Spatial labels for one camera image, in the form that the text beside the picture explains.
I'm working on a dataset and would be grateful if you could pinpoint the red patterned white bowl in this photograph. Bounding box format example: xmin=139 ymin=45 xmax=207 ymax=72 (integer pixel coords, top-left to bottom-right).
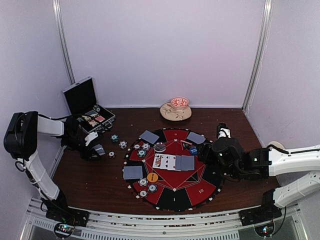
xmin=170 ymin=96 xmax=189 ymax=111

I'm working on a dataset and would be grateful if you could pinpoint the blue white chip seat two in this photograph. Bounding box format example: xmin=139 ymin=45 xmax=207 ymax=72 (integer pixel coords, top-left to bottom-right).
xmin=138 ymin=178 xmax=149 ymax=187

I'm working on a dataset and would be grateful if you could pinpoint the black hundred chip seat four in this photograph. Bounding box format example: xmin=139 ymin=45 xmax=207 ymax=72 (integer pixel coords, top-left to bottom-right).
xmin=133 ymin=144 xmax=141 ymax=151

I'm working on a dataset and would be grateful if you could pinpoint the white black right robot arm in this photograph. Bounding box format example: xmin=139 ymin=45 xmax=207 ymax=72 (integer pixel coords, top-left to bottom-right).
xmin=197 ymin=137 xmax=320 ymax=221

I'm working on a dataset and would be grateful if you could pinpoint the black red poker chip stack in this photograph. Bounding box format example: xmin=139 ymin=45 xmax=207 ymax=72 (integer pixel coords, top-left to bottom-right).
xmin=108 ymin=151 xmax=117 ymax=159

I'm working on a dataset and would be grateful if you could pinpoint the black hundred chip seat two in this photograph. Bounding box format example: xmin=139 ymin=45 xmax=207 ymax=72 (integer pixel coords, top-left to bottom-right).
xmin=138 ymin=189 xmax=149 ymax=198

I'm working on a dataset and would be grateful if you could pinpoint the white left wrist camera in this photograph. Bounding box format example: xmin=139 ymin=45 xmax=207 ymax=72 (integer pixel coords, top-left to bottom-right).
xmin=84 ymin=131 xmax=98 ymax=147

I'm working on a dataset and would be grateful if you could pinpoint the dealt blue playing card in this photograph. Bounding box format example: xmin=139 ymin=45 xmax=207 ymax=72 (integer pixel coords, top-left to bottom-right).
xmin=186 ymin=131 xmax=206 ymax=145

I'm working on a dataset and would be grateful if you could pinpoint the green chip seat four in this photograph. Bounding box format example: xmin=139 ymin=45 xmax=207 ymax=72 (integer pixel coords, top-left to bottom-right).
xmin=137 ymin=149 xmax=147 ymax=158

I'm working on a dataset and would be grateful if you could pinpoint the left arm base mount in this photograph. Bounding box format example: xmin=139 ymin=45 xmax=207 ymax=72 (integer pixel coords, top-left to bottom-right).
xmin=41 ymin=192 xmax=90 ymax=227

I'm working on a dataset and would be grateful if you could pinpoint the blue small blind button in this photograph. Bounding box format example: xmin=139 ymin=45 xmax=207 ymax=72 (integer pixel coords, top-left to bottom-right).
xmin=189 ymin=147 xmax=198 ymax=156

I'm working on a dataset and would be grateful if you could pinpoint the face-up community card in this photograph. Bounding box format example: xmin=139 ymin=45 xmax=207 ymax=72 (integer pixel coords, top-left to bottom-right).
xmin=160 ymin=154 xmax=171 ymax=170
xmin=167 ymin=155 xmax=176 ymax=171

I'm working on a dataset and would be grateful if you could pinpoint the aluminium front rail frame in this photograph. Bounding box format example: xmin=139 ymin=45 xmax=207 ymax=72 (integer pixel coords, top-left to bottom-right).
xmin=24 ymin=196 xmax=305 ymax=240

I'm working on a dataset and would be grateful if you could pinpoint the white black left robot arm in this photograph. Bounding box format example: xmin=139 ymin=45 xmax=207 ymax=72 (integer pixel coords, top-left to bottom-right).
xmin=3 ymin=111 xmax=106 ymax=201

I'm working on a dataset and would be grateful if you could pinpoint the cream floral ceramic plate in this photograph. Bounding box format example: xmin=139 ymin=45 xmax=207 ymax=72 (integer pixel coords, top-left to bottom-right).
xmin=159 ymin=102 xmax=192 ymax=122

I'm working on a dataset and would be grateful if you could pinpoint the face-down card seat five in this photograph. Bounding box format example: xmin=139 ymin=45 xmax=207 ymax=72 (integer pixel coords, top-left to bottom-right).
xmin=139 ymin=130 xmax=160 ymax=144

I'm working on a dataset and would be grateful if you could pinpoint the blue playing card deck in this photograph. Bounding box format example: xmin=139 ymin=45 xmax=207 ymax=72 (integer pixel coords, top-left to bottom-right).
xmin=93 ymin=144 xmax=106 ymax=156

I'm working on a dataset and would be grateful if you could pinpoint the right aluminium corner post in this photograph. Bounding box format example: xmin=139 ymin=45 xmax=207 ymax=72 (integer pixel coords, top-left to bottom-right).
xmin=241 ymin=0 xmax=274 ymax=114

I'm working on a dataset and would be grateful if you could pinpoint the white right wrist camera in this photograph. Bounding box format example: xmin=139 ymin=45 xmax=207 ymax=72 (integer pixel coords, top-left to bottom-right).
xmin=216 ymin=122 xmax=231 ymax=139

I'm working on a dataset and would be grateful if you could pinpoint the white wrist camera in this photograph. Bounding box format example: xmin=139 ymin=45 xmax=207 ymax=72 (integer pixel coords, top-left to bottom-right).
xmin=84 ymin=131 xmax=98 ymax=147
xmin=216 ymin=122 xmax=231 ymax=139

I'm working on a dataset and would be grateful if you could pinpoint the orange big blind button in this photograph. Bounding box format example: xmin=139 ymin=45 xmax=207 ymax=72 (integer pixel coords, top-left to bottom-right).
xmin=146 ymin=172 xmax=159 ymax=183

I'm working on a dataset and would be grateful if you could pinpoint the left aluminium corner post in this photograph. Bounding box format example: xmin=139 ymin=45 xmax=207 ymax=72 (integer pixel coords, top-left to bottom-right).
xmin=52 ymin=0 xmax=76 ymax=85

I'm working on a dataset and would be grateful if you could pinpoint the round red black poker mat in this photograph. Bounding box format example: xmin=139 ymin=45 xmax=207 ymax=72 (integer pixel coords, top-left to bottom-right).
xmin=122 ymin=128 xmax=224 ymax=212

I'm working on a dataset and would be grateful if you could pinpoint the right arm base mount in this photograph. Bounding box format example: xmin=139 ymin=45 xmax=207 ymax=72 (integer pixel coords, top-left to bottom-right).
xmin=239 ymin=189 xmax=282 ymax=227

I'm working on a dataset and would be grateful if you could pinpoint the aluminium poker chip case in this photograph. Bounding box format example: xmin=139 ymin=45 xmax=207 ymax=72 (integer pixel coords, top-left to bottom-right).
xmin=62 ymin=76 xmax=116 ymax=134

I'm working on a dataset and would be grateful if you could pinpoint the white printed ceramic mug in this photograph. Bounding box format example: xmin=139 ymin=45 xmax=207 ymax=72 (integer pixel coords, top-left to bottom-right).
xmin=267 ymin=140 xmax=285 ymax=149

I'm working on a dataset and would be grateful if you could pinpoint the blue white poker chip stack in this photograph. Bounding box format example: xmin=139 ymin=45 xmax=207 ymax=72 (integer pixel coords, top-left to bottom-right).
xmin=118 ymin=140 xmax=128 ymax=149

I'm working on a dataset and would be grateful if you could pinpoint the face-down card seat three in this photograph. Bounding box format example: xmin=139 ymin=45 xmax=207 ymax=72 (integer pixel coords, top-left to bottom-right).
xmin=123 ymin=166 xmax=143 ymax=180

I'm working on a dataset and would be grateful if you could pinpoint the face-up king card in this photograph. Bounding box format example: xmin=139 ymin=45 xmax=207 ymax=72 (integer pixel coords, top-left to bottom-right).
xmin=152 ymin=153 xmax=163 ymax=169

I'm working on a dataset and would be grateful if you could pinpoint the face-down community card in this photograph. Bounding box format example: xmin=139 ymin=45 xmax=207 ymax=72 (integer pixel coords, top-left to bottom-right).
xmin=180 ymin=155 xmax=195 ymax=171
xmin=175 ymin=155 xmax=182 ymax=171

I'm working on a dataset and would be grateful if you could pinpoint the aluminium corner post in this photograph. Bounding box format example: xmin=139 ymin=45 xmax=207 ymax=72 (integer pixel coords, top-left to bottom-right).
xmin=52 ymin=0 xmax=76 ymax=85
xmin=241 ymin=0 xmax=274 ymax=114

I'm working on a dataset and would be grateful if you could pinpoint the green poker chip stack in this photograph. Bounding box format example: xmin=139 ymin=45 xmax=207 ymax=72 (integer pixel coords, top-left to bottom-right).
xmin=110 ymin=134 xmax=119 ymax=143

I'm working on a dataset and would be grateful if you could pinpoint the clear dealer button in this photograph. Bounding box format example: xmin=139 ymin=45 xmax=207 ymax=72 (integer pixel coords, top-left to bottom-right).
xmin=153 ymin=142 xmax=167 ymax=153

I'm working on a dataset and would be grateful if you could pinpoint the blue white chip seat four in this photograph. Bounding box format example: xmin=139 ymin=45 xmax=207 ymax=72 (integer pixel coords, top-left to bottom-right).
xmin=142 ymin=143 xmax=151 ymax=151

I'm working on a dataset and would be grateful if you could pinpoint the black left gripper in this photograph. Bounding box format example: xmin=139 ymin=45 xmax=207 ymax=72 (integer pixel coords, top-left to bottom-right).
xmin=61 ymin=135 xmax=99 ymax=161

